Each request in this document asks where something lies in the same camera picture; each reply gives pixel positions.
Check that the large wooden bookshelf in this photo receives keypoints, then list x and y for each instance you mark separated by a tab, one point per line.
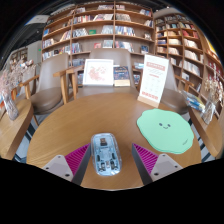
96	30

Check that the green smiley mouse pad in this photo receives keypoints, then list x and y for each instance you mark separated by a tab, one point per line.
165	131

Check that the blue-covered book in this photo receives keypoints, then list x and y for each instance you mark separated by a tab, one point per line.
195	101

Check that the glass vase with dried flowers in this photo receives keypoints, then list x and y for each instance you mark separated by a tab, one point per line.
210	106

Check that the brown wooden armchair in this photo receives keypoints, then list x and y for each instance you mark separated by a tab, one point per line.
110	55
48	90
173	100

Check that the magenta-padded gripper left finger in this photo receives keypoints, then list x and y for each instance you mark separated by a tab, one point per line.
76	160

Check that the distant small bookshelf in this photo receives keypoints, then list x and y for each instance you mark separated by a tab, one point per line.
19	56

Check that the white framed flower picture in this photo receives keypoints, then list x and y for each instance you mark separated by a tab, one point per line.
98	72

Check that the dark cover book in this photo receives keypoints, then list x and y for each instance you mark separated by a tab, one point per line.
121	76

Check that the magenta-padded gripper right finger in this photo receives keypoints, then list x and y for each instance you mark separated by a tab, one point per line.
147	160

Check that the light blue book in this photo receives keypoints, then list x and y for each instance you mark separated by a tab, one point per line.
138	65

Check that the transparent computer mouse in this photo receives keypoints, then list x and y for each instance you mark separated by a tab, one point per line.
106	155

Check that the round wooden side table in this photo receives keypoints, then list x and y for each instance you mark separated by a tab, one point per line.
11	133
210	136

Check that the glass vase with pink flowers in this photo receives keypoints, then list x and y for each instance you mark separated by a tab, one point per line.
11	100

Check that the white sign on wooden base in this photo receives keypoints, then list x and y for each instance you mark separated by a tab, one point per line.
153	78

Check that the curved wooden bookshelf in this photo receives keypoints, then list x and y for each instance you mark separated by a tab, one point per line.
186	43

